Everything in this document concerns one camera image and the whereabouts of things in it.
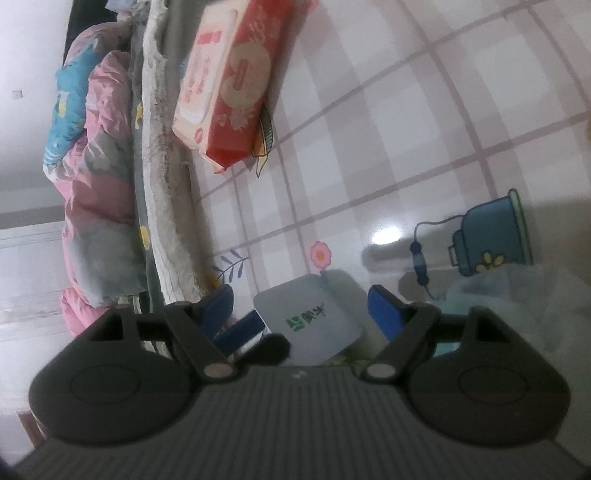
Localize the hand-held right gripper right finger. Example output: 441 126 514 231
362 285 511 383

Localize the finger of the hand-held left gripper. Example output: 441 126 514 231
213 308 271 356
249 333 291 366

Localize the white flat pack green logo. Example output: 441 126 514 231
253 271 365 366

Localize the white plastic shopping bag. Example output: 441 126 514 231
434 265 591 365

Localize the plaid printed mat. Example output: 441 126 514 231
185 0 591 365

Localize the black headboard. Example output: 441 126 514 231
67 0 112 61

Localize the red wet wipes pack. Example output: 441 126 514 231
172 0 319 174

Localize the pink and blue quilt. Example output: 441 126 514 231
41 21 148 337

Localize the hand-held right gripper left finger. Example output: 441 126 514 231
88 284 236 381

